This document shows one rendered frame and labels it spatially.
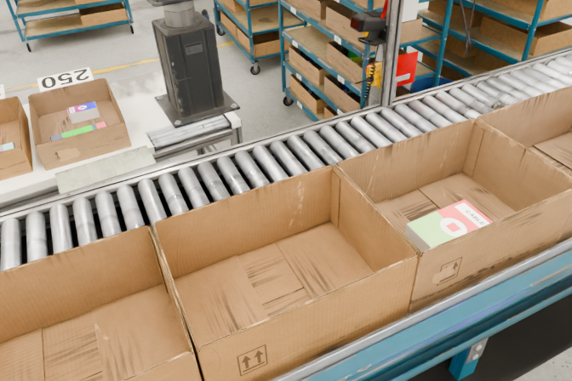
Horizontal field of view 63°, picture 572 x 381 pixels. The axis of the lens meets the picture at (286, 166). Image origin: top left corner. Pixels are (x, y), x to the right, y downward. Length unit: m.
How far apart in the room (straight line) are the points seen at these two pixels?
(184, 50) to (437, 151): 0.93
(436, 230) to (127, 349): 0.64
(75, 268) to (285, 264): 0.41
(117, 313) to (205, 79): 0.99
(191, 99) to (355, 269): 1.00
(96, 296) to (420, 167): 0.77
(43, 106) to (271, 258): 1.25
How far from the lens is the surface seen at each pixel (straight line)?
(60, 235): 1.44
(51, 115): 2.01
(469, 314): 0.96
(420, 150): 1.15
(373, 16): 1.68
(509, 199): 1.22
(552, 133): 1.51
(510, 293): 1.01
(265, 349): 0.79
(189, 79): 1.73
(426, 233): 1.01
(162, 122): 1.81
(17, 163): 1.71
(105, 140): 1.67
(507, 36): 3.02
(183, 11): 1.70
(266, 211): 0.99
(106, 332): 0.99
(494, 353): 1.28
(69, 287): 0.99
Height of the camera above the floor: 1.65
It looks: 37 degrees down
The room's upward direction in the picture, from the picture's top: 3 degrees counter-clockwise
